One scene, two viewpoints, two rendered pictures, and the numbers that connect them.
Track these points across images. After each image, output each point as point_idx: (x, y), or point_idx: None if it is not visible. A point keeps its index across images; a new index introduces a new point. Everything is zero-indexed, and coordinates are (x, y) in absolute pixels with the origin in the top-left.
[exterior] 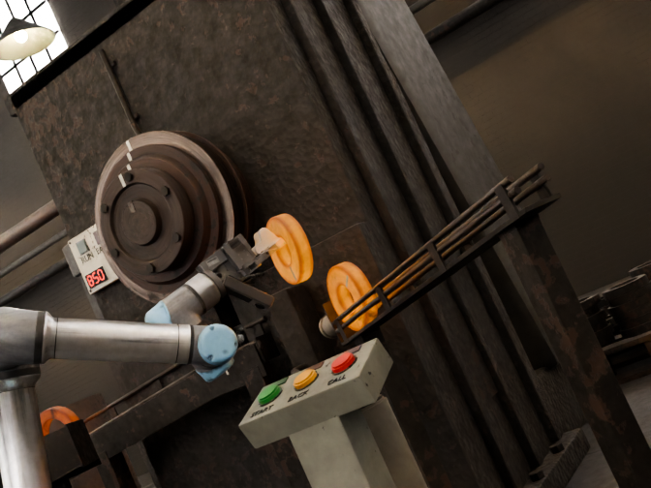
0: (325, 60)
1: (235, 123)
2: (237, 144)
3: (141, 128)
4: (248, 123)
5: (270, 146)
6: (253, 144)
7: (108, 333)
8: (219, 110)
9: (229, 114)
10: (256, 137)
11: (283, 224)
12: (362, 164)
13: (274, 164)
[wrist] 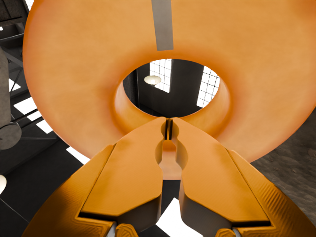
0: None
1: (295, 186)
2: (315, 181)
3: None
4: (284, 175)
5: (286, 150)
6: (300, 166)
7: None
8: (297, 202)
9: (292, 193)
10: (289, 166)
11: (86, 157)
12: None
13: (300, 140)
